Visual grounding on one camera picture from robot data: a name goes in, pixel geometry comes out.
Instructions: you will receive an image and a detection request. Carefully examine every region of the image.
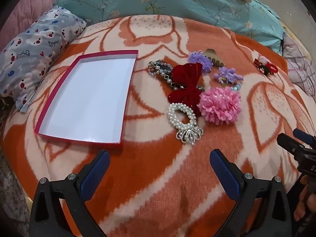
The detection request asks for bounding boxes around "purple flower hair tie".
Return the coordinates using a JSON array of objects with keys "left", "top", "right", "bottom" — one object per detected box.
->
[
  {"left": 213, "top": 67, "right": 244, "bottom": 84},
  {"left": 188, "top": 51, "right": 213, "bottom": 73}
]

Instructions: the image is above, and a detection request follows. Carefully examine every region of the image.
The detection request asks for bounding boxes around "red elastic hair tie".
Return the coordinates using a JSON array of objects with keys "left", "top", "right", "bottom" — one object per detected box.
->
[{"left": 264, "top": 63, "right": 278, "bottom": 76}]

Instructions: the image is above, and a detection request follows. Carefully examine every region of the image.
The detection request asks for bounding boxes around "beige claw hair clip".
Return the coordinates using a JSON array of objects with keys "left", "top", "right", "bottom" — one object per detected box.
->
[{"left": 202, "top": 48, "right": 224, "bottom": 68}]

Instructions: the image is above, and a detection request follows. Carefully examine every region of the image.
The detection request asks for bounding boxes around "grey patterned bed sheet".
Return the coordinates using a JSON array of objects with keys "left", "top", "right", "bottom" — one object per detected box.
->
[{"left": 281, "top": 32, "right": 316, "bottom": 102}]

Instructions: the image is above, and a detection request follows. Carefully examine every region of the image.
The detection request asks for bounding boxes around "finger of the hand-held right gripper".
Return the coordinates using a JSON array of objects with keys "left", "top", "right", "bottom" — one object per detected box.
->
[
  {"left": 293, "top": 128, "right": 316, "bottom": 147},
  {"left": 276, "top": 133, "right": 308, "bottom": 168}
]

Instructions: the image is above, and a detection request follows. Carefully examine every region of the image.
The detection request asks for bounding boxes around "person's right hand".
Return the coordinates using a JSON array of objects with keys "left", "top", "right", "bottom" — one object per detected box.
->
[{"left": 293, "top": 175, "right": 316, "bottom": 221}]

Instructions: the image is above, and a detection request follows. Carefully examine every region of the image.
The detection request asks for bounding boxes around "teal floral pillow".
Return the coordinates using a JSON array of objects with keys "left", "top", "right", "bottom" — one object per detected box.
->
[{"left": 57, "top": 0, "right": 284, "bottom": 55}]

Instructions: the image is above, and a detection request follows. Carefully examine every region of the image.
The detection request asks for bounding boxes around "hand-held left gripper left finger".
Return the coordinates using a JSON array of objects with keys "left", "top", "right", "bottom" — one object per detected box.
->
[{"left": 29, "top": 150, "right": 111, "bottom": 237}]

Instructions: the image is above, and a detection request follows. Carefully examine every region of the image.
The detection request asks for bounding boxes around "pink flower hair accessory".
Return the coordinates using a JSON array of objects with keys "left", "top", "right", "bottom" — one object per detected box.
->
[{"left": 197, "top": 87, "right": 242, "bottom": 125}]

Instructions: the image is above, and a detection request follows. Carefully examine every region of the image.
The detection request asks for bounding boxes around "light blue beaded hair tie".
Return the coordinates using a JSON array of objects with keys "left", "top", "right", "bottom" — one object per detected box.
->
[{"left": 223, "top": 83, "right": 241, "bottom": 92}]

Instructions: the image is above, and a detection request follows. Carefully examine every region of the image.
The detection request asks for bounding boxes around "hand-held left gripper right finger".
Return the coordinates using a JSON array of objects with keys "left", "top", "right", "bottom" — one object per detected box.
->
[{"left": 209, "top": 149, "right": 293, "bottom": 237}]

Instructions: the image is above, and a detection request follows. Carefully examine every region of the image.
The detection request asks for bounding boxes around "pink quilted comforter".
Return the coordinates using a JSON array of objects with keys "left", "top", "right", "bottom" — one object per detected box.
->
[{"left": 0, "top": 0, "right": 67, "bottom": 52}]

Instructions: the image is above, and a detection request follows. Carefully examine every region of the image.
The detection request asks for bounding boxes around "orange and cream blanket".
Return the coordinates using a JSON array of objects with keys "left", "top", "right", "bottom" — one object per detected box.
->
[{"left": 0, "top": 15, "right": 316, "bottom": 237}]

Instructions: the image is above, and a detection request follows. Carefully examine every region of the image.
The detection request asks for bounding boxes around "red velvet bow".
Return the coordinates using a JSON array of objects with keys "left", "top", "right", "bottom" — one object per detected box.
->
[{"left": 168, "top": 63, "right": 205, "bottom": 118}]

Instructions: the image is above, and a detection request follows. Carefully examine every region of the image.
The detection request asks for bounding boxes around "pearl bracelet with silver ornament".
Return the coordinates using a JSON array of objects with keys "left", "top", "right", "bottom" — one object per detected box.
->
[{"left": 168, "top": 102, "right": 204, "bottom": 145}]

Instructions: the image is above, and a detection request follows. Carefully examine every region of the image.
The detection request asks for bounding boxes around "grey bear print pillow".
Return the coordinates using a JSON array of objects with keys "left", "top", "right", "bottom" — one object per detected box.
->
[{"left": 0, "top": 6, "right": 87, "bottom": 113}]

